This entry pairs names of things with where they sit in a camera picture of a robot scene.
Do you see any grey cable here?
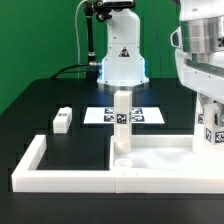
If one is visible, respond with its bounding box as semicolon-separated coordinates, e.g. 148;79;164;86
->
74;0;88;80

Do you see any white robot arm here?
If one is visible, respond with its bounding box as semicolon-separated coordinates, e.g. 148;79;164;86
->
95;0;224;127

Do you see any marker base plate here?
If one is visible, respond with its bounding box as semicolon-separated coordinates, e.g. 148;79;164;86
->
84;107;164;124

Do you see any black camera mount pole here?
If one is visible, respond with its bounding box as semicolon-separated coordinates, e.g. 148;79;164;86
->
84;1;98;81

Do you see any white U-shaped frame fence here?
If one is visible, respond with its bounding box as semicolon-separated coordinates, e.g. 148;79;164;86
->
11;134;224;194

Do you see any black cable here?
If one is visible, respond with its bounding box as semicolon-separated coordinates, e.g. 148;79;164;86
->
50;63;101;80

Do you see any white desk top tray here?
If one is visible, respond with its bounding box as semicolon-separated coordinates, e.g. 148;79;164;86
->
109;135;224;194

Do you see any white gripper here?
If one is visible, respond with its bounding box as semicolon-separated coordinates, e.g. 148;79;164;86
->
170;28;224;127

